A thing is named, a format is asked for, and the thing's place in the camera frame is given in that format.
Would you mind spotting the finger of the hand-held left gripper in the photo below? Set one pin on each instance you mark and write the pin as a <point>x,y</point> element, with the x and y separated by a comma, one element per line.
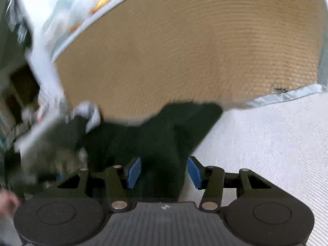
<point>61,177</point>

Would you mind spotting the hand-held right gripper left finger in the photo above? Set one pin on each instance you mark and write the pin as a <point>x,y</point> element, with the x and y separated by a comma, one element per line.
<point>133,173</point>

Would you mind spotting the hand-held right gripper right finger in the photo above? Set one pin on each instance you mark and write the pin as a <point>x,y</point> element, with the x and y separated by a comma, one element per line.
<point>196,171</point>

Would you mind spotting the black jersey t-shirt white print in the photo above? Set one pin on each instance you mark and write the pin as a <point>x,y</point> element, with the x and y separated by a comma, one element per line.
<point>158,138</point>

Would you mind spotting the person's left hand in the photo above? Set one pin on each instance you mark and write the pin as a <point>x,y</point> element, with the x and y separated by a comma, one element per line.
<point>9,205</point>

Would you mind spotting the grey tabby cat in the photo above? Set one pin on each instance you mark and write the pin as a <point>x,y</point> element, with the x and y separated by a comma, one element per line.
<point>51,158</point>

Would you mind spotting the black folded garment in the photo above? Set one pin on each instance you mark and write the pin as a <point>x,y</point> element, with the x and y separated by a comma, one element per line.
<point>69,130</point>

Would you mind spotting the light grey garment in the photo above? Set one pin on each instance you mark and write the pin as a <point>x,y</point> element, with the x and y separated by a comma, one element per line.
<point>88,115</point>

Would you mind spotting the tan woven mattress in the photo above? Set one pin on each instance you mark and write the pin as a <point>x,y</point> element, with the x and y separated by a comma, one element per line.
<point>192,51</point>

